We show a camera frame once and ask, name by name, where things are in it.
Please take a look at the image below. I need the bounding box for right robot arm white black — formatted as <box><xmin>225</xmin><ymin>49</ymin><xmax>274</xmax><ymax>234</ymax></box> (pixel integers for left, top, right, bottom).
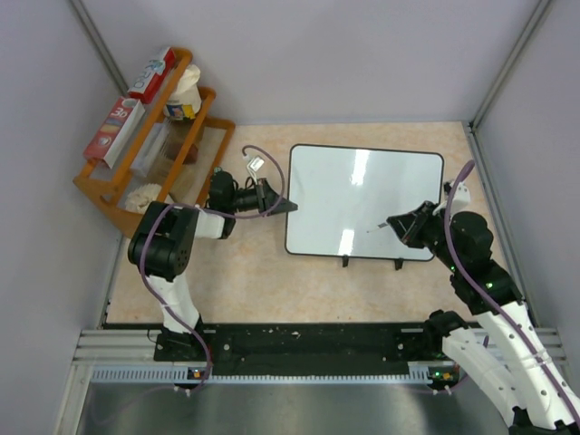
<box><xmin>386</xmin><ymin>201</ymin><xmax>579</xmax><ymax>434</ymax></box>

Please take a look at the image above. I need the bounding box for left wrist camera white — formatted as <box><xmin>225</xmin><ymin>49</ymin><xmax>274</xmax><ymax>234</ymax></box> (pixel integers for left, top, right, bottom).
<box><xmin>245</xmin><ymin>155</ymin><xmax>265</xmax><ymax>174</ymax></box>

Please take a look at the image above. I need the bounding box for white cup shelf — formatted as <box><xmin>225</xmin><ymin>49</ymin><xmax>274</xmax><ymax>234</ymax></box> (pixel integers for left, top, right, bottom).
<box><xmin>125</xmin><ymin>183</ymin><xmax>161</xmax><ymax>214</ymax></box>
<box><xmin>163</xmin><ymin>63</ymin><xmax>202</xmax><ymax>121</ymax></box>

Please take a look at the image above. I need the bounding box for orange wooden shelf rack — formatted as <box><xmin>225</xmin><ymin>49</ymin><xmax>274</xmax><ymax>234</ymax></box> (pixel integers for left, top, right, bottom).
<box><xmin>73</xmin><ymin>47</ymin><xmax>236</xmax><ymax>238</ymax></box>

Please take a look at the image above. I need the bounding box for red white toothpaste box lower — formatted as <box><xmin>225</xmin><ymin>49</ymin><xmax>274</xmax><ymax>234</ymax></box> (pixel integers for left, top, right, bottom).
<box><xmin>83</xmin><ymin>97</ymin><xmax>145</xmax><ymax>169</ymax></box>

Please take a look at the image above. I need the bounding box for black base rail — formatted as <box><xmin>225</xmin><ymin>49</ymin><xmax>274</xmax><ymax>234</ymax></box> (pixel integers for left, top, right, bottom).
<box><xmin>153</xmin><ymin>322</ymin><xmax>459</xmax><ymax>376</ymax></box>

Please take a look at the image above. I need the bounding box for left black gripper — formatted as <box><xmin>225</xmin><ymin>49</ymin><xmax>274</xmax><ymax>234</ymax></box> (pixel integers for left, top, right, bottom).
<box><xmin>227</xmin><ymin>178</ymin><xmax>297</xmax><ymax>217</ymax></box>

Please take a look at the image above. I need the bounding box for white cup upper shelf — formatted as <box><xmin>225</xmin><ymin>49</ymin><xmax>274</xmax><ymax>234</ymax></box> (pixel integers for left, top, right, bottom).
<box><xmin>163</xmin><ymin>63</ymin><xmax>202</xmax><ymax>121</ymax></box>

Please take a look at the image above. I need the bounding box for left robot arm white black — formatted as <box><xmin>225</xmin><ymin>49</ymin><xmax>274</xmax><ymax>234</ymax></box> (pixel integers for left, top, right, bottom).
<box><xmin>128</xmin><ymin>170</ymin><xmax>298</xmax><ymax>360</ymax></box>

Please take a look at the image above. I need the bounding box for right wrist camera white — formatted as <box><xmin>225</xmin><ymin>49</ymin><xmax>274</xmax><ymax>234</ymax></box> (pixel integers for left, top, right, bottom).
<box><xmin>443</xmin><ymin>180</ymin><xmax>471</xmax><ymax>216</ymax></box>

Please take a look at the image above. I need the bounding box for red white toothpaste box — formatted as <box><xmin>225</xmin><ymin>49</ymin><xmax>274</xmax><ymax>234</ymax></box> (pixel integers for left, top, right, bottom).
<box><xmin>128</xmin><ymin>46</ymin><xmax>176</xmax><ymax>104</ymax></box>
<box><xmin>83</xmin><ymin>97</ymin><xmax>145</xmax><ymax>169</ymax></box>

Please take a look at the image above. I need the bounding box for brown box on shelf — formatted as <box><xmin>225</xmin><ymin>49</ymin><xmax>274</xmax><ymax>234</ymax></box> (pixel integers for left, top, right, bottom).
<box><xmin>184</xmin><ymin>143</ymin><xmax>198</xmax><ymax>165</ymax></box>

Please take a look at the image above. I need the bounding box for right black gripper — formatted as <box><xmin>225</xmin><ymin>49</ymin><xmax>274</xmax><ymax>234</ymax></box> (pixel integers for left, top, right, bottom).
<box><xmin>388</xmin><ymin>199</ymin><xmax>461</xmax><ymax>271</ymax></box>

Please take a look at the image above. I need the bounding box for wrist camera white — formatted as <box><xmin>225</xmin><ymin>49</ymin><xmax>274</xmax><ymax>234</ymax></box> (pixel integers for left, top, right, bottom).
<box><xmin>245</xmin><ymin>155</ymin><xmax>265</xmax><ymax>174</ymax></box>
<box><xmin>443</xmin><ymin>180</ymin><xmax>471</xmax><ymax>216</ymax></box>

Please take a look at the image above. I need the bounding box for red white toothpaste box upper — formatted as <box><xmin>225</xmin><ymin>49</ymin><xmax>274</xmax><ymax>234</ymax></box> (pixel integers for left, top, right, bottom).
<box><xmin>128</xmin><ymin>46</ymin><xmax>176</xmax><ymax>104</ymax></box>

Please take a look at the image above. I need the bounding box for white cup lower shelf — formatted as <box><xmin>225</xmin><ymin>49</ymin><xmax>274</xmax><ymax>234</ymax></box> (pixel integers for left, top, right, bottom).
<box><xmin>125</xmin><ymin>183</ymin><xmax>161</xmax><ymax>214</ymax></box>

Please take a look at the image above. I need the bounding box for white whiteboard black frame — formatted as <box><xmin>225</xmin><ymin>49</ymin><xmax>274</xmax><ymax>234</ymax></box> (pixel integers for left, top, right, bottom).
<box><xmin>285</xmin><ymin>144</ymin><xmax>444</xmax><ymax>262</ymax></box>

